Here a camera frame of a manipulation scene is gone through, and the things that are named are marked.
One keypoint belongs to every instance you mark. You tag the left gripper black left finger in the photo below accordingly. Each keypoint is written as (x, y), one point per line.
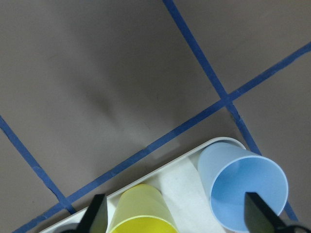
(95, 219)

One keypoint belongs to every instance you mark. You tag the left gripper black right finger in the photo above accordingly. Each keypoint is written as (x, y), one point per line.
(260, 218)

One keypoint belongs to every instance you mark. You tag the light blue plastic cup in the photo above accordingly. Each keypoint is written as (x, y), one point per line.
(227, 172)

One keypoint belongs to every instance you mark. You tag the yellow plastic cup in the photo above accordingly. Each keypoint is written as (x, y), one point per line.
(142, 209)

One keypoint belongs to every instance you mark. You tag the cream plastic tray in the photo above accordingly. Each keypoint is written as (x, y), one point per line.
(181, 187)

